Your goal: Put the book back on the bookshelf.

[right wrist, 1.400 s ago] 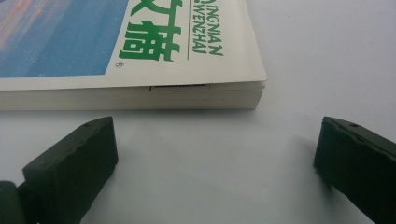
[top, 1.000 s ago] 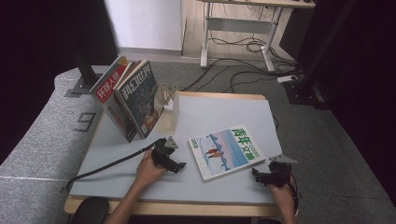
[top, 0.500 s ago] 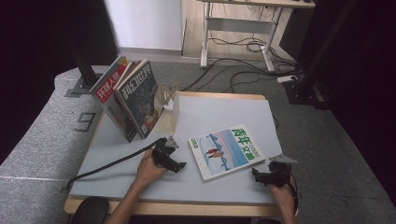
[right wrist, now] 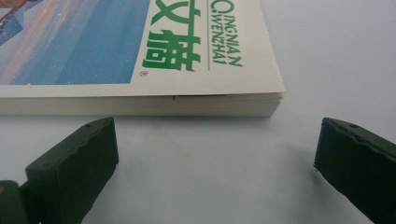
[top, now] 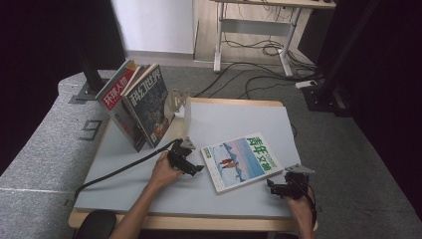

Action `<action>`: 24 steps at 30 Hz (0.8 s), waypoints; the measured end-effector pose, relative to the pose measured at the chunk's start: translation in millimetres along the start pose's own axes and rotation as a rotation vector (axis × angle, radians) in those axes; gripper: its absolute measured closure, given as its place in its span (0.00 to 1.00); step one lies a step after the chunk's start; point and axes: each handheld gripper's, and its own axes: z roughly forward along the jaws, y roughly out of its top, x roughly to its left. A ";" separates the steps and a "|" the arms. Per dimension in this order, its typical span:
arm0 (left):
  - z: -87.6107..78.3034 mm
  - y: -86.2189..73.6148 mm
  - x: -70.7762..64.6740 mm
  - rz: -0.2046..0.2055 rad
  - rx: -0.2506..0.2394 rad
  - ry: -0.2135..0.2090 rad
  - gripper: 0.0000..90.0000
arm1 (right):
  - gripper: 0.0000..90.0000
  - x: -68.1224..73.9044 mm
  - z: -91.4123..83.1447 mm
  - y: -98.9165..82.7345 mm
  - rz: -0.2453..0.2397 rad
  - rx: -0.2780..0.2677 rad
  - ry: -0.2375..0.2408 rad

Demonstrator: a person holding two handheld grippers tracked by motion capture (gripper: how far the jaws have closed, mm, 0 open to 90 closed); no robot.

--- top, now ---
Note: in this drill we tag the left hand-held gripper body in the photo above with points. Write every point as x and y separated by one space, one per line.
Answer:
179 154

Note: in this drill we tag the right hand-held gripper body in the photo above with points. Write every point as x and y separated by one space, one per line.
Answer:
295 186

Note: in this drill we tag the wooden expandable book rack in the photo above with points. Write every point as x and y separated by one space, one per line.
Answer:
187 116

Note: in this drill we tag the white magazine with snowy scene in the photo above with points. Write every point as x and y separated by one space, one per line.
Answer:
239 162

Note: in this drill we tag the dark blue cracked-rock magazine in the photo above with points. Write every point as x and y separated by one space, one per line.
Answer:
149 106

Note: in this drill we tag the portrait magazine with red banner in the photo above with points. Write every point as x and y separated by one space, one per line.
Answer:
111 96

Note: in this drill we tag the person's left hand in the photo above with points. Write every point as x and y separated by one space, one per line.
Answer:
162 174

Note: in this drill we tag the person's right hand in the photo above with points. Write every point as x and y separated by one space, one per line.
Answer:
302 212

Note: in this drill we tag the wooden table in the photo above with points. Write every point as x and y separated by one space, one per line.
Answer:
199 223

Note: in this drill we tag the white power strip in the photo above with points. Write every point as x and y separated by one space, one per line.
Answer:
306 84

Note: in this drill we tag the person's dark trouser leg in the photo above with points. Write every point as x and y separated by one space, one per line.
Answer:
94 225

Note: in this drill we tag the black curtain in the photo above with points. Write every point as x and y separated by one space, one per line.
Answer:
40 66
391 99

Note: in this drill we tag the white frame desk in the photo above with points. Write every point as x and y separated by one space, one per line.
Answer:
255 27

